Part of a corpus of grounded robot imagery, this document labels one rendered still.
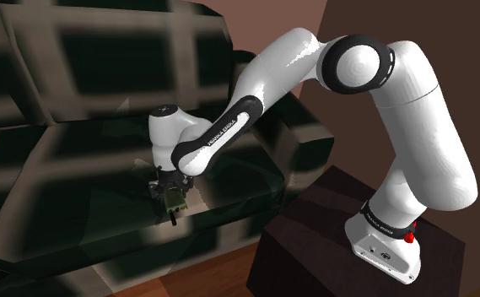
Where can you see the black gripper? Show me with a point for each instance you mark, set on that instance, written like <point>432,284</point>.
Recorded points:
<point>169,179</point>

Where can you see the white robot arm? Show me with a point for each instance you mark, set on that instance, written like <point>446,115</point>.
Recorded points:
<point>420,135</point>

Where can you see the dark green checked sofa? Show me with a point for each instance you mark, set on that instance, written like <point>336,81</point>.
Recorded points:
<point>79,144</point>

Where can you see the dark brown robot stand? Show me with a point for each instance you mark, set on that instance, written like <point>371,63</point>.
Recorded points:
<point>305,246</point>

